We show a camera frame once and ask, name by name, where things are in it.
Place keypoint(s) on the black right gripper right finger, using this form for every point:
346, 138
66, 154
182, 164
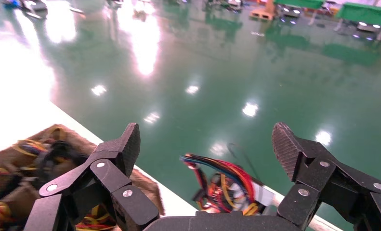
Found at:
324, 185

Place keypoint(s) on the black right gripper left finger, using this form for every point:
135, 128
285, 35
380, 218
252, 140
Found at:
113, 188

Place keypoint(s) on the brown pulp compartment tray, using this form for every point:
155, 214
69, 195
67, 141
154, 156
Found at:
72, 138

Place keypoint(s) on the green covered table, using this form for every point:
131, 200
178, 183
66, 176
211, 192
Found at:
300, 3
365, 14

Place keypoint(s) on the wooden pallet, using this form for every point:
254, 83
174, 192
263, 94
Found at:
262, 13

